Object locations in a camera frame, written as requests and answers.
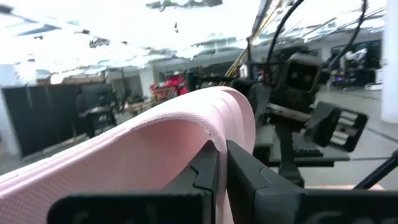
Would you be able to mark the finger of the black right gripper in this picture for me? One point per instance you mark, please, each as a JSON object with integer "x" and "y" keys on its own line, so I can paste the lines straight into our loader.
{"x": 287, "y": 149}
{"x": 262, "y": 105}

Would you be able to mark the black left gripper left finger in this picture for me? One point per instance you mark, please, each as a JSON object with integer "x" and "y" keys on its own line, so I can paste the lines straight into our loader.
{"x": 186, "y": 205}

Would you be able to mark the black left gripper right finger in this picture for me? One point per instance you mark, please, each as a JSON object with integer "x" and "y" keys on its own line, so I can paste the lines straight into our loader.
{"x": 280, "y": 205}

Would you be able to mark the pink slide sandal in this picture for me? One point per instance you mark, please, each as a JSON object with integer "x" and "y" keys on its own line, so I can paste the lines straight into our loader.
{"x": 124, "y": 149}

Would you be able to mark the black room partition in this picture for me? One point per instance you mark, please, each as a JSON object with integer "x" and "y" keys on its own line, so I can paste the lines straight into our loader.
{"x": 40, "y": 118}

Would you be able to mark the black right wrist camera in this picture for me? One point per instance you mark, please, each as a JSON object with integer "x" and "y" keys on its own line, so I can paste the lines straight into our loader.
{"x": 301, "y": 76}

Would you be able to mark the black table rig frame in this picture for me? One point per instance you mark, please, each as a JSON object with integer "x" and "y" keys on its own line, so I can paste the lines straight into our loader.
{"x": 376, "y": 172}

